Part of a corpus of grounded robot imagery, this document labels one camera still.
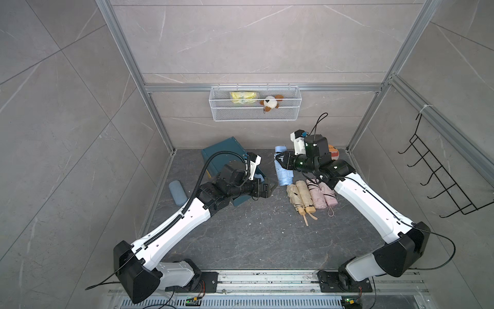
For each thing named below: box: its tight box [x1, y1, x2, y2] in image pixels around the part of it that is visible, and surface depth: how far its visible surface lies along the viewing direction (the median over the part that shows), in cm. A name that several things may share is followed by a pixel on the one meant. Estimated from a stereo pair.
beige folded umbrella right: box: [295, 179, 318, 221], surface depth 95 cm
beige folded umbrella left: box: [286, 184, 309, 227], surface depth 95 cm
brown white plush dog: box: [259, 94, 285, 114], surface depth 88 cm
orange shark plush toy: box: [328, 144, 340, 161], surface depth 111 cm
